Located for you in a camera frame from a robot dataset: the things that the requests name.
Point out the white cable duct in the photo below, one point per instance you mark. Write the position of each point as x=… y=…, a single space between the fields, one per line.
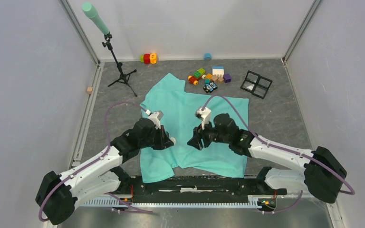
x=107 y=201

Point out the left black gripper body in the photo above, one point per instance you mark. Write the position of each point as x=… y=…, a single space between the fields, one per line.
x=155 y=140

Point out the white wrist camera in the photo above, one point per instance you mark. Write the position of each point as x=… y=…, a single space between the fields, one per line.
x=155 y=117
x=203 y=113

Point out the yellow landscape brooch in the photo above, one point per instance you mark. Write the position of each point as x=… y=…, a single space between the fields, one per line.
x=173 y=140

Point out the black display case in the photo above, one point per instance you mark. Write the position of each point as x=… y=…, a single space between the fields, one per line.
x=261 y=87
x=250 y=82

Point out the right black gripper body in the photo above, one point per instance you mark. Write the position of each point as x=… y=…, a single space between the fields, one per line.
x=208 y=135

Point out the left black display case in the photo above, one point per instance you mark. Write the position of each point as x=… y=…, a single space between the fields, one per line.
x=250 y=82

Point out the purple cube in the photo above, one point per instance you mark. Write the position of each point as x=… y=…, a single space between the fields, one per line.
x=227 y=78

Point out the small tan wooden blocks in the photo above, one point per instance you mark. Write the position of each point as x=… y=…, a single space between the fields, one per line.
x=217 y=79

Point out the right black display case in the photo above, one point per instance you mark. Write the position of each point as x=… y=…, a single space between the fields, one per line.
x=261 y=87

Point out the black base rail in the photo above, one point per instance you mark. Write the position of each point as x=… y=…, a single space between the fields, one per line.
x=196 y=189

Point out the green microphone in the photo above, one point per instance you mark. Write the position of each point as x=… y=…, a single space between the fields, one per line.
x=91 y=13

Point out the blue white block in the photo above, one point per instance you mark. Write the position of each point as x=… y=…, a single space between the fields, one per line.
x=218 y=70

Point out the black owl toy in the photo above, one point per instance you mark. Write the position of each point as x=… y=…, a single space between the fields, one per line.
x=210 y=87

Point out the small wooden cube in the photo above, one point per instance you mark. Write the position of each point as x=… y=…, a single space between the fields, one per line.
x=89 y=90

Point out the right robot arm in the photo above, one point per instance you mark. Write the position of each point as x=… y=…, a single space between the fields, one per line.
x=316 y=171

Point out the blue round toy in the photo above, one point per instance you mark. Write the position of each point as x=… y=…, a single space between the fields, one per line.
x=207 y=56

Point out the black tripod stand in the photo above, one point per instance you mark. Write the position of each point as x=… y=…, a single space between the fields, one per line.
x=123 y=78

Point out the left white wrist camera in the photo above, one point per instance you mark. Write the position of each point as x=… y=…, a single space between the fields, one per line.
x=155 y=117

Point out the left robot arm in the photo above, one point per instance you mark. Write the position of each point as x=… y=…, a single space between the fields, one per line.
x=59 y=195

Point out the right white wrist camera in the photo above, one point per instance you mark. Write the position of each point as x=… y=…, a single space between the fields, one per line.
x=203 y=113

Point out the red orange green toy rings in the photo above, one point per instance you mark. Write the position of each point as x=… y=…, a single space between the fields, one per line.
x=148 y=58

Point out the colourful toy brick train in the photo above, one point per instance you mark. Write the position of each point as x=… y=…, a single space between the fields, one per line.
x=198 y=75

